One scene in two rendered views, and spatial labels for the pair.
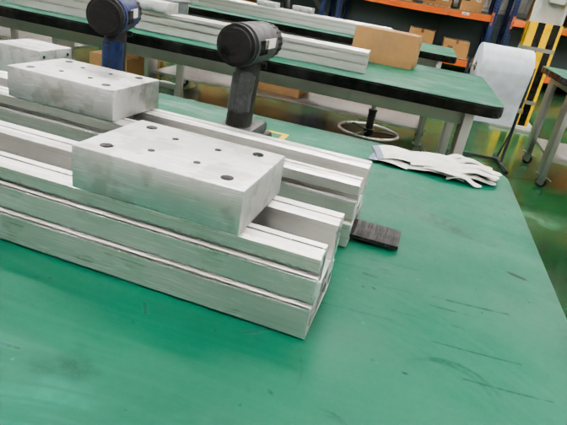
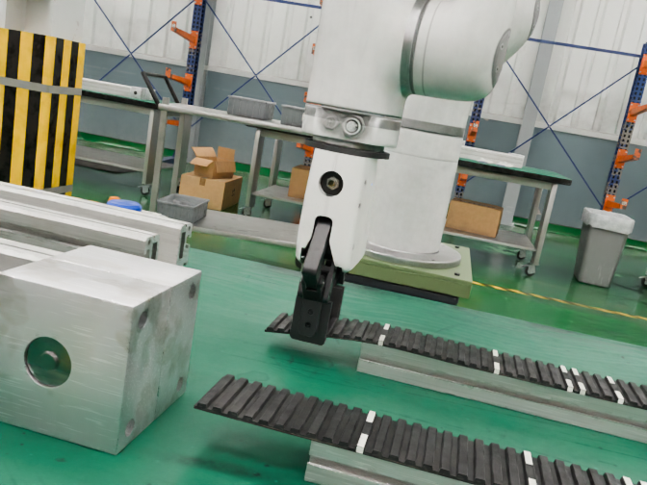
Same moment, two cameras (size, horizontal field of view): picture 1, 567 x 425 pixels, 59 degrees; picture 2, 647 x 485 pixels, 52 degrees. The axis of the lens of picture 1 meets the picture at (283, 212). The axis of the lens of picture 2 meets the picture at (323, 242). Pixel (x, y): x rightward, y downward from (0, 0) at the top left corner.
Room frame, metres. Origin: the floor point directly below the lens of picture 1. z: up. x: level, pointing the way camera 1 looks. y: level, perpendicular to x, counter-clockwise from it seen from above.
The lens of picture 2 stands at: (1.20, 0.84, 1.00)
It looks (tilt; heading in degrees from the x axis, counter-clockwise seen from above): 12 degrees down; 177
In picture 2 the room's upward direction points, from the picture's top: 10 degrees clockwise
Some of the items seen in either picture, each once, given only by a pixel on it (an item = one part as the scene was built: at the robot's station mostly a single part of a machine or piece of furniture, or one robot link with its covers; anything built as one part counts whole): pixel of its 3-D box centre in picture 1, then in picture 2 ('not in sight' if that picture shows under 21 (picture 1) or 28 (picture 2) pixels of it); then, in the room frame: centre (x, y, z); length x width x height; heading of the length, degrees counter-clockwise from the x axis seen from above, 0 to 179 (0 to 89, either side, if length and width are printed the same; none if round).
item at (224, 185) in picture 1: (182, 184); not in sight; (0.43, 0.10, 0.87); 0.16 x 0.11 x 0.07; 77
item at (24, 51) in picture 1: (30, 70); not in sight; (0.96, 0.53, 0.83); 0.11 x 0.10 x 0.10; 167
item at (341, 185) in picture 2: not in sight; (338, 198); (0.62, 0.88, 0.93); 0.10 x 0.07 x 0.11; 167
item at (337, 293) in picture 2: not in sight; (329, 287); (0.58, 0.89, 0.83); 0.03 x 0.03 x 0.07; 77
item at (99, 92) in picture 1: (86, 97); not in sight; (0.67, 0.30, 0.87); 0.16 x 0.11 x 0.07; 77
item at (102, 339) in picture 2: not in sight; (111, 333); (0.77, 0.73, 0.83); 0.12 x 0.09 x 0.10; 167
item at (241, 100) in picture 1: (251, 93); not in sight; (0.80, 0.08, 0.89); 0.20 x 0.08 x 0.22; 167
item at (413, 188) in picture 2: not in sight; (410, 191); (0.21, 1.01, 0.90); 0.19 x 0.19 x 0.18
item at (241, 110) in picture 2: not in sight; (233, 180); (-2.51, 0.47, 0.50); 1.03 x 0.55 x 1.01; 90
